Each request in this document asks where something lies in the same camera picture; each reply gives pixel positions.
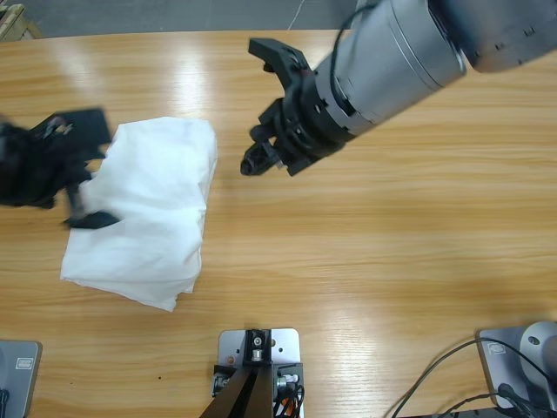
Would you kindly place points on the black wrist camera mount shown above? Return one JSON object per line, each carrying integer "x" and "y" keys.
{"x": 82, "y": 126}
{"x": 278, "y": 54}

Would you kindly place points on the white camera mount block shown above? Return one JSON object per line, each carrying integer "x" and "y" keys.
{"x": 285, "y": 344}

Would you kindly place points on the dark camera post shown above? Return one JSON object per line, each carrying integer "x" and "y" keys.
{"x": 243, "y": 392}

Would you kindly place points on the white t-shirt with black print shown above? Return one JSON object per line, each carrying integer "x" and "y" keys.
{"x": 161, "y": 183}

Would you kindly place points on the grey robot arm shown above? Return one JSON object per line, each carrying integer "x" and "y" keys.
{"x": 391, "y": 52}

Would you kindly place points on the grey base plate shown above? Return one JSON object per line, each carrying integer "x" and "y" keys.
{"x": 500, "y": 361}
{"x": 26, "y": 379}

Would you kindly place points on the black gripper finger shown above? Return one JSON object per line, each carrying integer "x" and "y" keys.
{"x": 261, "y": 160}
{"x": 263, "y": 134}
{"x": 93, "y": 220}

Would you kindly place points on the wooden pallet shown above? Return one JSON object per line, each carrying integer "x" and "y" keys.
{"x": 17, "y": 22}

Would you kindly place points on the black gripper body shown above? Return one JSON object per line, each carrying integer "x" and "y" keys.
{"x": 35, "y": 170}
{"x": 309, "y": 126}

